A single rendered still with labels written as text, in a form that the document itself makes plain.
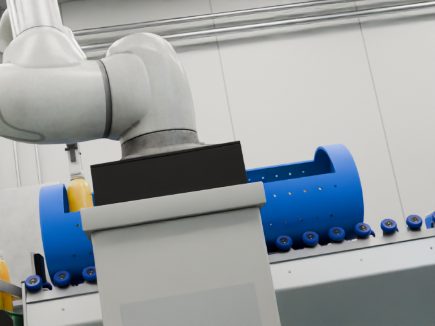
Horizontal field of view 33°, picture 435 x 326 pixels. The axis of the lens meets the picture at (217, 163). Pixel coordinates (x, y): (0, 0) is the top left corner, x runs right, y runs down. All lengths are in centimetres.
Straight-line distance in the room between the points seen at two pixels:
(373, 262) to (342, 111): 376
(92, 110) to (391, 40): 483
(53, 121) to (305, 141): 435
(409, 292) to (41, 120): 115
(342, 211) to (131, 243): 91
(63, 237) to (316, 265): 68
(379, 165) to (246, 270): 447
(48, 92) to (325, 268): 97
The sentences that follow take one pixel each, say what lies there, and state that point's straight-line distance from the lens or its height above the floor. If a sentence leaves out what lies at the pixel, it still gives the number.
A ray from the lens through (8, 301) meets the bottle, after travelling 215.
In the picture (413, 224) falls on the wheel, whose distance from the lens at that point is 212.
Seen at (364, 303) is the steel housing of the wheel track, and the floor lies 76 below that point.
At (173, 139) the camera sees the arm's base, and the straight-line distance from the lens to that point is 139.
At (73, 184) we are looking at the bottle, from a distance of 206.
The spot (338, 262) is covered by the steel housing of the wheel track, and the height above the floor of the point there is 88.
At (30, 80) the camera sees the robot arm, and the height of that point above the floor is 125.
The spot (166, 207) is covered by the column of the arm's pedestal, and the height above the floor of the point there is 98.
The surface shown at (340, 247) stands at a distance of 205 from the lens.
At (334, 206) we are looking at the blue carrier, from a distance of 205.
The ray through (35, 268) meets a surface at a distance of 207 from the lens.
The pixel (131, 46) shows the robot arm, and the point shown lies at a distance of 145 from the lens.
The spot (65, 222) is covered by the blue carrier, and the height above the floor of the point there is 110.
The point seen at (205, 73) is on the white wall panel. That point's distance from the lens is 569.
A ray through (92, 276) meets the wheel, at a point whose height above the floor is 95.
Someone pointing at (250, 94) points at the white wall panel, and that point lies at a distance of 566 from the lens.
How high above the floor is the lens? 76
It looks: 13 degrees up
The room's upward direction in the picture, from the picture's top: 10 degrees counter-clockwise
